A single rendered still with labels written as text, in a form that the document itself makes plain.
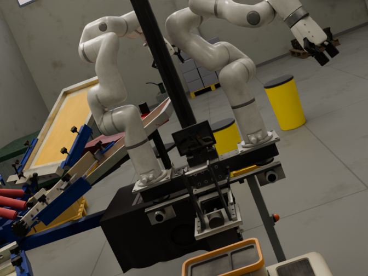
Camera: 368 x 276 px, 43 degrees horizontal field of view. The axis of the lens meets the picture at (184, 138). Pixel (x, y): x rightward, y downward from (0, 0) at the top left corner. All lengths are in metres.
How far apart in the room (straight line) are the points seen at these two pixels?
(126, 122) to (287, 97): 4.21
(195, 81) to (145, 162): 9.75
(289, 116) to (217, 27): 6.81
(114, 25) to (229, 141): 3.16
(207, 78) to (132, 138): 9.76
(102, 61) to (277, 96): 4.23
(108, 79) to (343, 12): 11.38
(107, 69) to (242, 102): 0.52
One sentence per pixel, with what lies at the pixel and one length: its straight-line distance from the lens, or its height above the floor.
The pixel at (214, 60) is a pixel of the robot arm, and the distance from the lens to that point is 1.74.
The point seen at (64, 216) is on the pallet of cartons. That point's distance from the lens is 5.60.
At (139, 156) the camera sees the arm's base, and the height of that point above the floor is 1.25.
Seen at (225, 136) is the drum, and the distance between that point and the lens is 4.85.
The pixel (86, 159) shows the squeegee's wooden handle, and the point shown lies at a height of 1.20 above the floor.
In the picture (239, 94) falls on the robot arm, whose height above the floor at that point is 1.34.
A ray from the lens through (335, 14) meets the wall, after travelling 12.83.
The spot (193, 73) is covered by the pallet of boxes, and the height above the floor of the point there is 0.57.
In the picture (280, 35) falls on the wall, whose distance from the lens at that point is 12.54.
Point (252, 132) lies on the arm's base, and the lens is 1.75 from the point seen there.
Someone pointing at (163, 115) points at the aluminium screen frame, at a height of 1.33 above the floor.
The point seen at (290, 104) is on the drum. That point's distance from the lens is 5.84.
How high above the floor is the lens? 1.63
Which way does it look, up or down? 12 degrees down
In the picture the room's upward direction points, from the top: 22 degrees counter-clockwise
